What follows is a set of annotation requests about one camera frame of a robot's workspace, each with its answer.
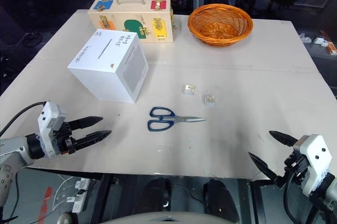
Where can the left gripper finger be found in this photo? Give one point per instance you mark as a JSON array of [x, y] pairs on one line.
[[87, 122], [94, 137]]

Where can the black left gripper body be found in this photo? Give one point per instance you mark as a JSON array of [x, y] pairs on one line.
[[64, 140]]

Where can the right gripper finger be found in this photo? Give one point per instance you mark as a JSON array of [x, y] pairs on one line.
[[283, 138], [263, 167]]

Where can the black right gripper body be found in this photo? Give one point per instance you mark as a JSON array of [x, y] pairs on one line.
[[296, 164]]

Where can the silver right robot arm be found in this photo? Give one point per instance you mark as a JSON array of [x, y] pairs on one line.
[[331, 197]]

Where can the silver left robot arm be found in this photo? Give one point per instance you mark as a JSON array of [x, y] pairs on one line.
[[13, 146]]

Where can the white cardboard box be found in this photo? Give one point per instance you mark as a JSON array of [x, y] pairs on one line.
[[105, 61]]

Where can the black table leg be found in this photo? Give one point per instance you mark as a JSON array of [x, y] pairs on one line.
[[102, 197], [256, 203]]

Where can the dark rounded shape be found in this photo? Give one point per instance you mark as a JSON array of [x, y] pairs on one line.
[[156, 195], [219, 200]]

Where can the white power strip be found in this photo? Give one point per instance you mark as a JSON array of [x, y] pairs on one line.
[[79, 195]]

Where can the grey robot torso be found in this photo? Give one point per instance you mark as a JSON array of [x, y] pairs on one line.
[[131, 220]]

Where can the orange brown floor box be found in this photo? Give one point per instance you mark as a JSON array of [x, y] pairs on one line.
[[331, 46]]

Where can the small white floor item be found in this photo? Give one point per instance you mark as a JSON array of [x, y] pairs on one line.
[[319, 40]]

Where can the wooden latch board box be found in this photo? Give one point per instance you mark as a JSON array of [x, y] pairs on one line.
[[123, 15]]

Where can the orange wicker basket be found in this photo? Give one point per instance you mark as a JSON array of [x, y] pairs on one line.
[[219, 26]]

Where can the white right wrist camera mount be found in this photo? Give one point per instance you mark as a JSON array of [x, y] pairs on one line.
[[317, 161]]

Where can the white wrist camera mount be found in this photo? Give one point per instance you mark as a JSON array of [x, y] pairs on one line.
[[317, 161], [47, 121]]

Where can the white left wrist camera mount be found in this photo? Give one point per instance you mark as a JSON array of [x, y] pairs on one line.
[[47, 121]]

